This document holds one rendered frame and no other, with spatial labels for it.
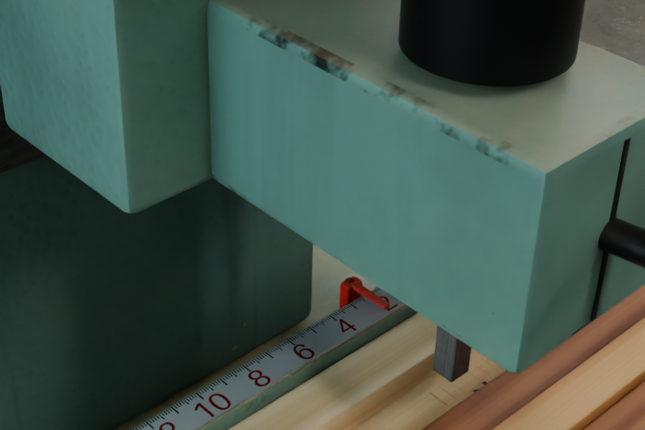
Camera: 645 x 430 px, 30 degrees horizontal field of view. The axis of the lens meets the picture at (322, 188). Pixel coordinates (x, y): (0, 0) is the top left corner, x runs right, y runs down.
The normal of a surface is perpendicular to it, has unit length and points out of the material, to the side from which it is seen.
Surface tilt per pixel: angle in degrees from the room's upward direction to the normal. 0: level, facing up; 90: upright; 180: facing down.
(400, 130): 90
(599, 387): 0
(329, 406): 0
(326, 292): 0
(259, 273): 90
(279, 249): 90
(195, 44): 90
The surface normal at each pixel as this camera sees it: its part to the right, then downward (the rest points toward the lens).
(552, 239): 0.68, 0.42
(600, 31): 0.03, -0.83
